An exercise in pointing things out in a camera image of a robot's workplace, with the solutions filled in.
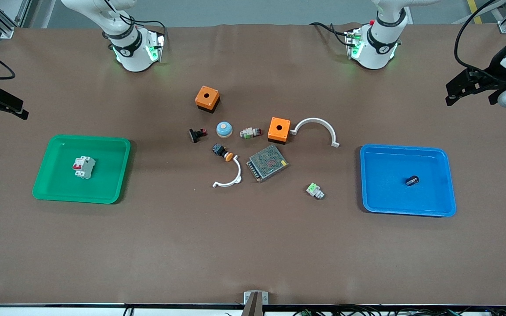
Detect white circuit breaker red switch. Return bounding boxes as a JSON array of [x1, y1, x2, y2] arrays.
[[72, 156, 96, 180]]

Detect green plastic tray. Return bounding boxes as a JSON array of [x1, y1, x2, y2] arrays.
[[32, 134, 131, 205]]

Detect blue plastic tray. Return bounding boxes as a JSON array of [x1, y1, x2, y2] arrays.
[[360, 144, 457, 218]]

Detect left base green-lit control box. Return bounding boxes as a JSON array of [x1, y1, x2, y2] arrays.
[[344, 28, 364, 60]]

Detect base green-lit control box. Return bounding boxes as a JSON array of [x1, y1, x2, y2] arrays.
[[344, 28, 364, 60], [145, 29, 166, 63]]

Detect large white semicircular clamp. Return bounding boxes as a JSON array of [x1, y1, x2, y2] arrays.
[[290, 118, 340, 148]]

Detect right base green-lit control box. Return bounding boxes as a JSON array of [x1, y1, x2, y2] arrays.
[[145, 29, 166, 63]]

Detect green white contact block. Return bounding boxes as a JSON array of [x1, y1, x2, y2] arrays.
[[306, 182, 325, 200]]

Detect black red push button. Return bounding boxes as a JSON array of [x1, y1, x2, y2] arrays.
[[189, 127, 208, 144]]

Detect orange button box black base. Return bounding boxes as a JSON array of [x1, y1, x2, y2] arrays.
[[195, 85, 221, 114], [267, 117, 292, 144]]

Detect metal mesh power supply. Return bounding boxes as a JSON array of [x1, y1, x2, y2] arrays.
[[246, 144, 289, 183]]

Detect orange mushroom push button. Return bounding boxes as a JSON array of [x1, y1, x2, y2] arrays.
[[212, 144, 234, 162]]

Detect small white semicircular clamp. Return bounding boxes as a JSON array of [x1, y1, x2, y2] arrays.
[[212, 155, 242, 189]]

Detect black left base cable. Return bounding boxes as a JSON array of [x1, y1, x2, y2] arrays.
[[309, 22, 351, 46]]

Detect black base cable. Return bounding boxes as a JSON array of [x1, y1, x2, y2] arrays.
[[119, 13, 168, 44], [309, 22, 351, 46]]

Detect black right base cable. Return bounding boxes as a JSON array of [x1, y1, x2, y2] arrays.
[[119, 13, 168, 44]]

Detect grey metal table bracket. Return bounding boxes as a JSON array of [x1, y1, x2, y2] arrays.
[[243, 291, 269, 316]]

